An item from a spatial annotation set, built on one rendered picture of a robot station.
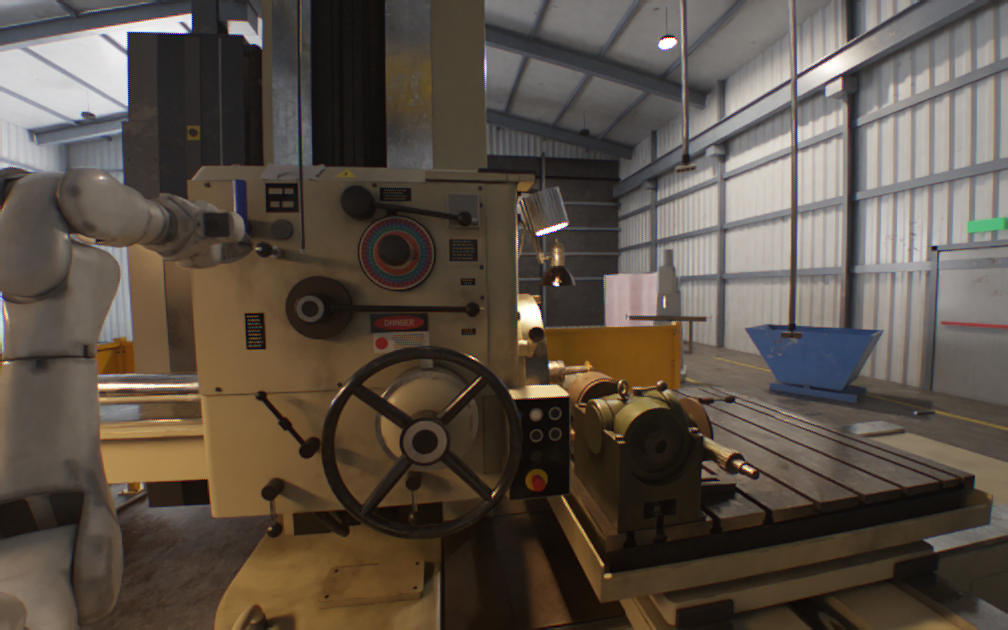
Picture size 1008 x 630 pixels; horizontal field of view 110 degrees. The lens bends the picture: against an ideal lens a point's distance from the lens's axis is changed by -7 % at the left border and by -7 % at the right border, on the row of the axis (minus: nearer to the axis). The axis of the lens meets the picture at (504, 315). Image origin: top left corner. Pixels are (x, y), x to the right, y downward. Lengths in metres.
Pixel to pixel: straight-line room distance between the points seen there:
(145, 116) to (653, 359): 3.79
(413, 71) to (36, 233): 1.50
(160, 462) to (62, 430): 1.09
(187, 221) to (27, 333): 0.23
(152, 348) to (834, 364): 6.99
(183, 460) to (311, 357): 0.66
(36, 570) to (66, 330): 0.19
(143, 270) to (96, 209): 1.45
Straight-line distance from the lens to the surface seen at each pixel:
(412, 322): 0.95
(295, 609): 1.63
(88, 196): 0.53
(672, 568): 1.18
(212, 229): 0.64
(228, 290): 1.06
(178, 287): 1.90
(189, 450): 1.53
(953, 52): 9.13
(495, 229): 0.97
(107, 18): 13.75
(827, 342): 6.86
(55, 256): 0.51
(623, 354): 3.80
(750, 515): 1.29
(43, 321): 0.51
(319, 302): 0.91
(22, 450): 0.51
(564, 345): 3.57
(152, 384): 1.60
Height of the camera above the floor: 1.59
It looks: 4 degrees down
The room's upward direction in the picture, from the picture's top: 1 degrees counter-clockwise
